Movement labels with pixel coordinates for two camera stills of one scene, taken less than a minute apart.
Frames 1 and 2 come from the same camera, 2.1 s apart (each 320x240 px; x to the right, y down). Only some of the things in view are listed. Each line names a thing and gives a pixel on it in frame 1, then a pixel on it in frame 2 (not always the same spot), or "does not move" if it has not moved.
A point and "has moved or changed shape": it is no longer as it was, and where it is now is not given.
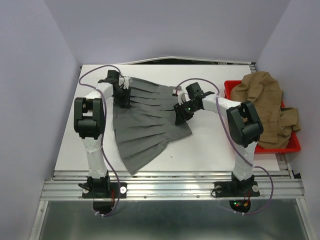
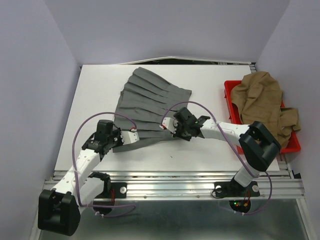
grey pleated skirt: (143, 129) has moved or changed shape
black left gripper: (125, 102) to (117, 132)
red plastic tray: (294, 145) does not move
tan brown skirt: (263, 91) does not move
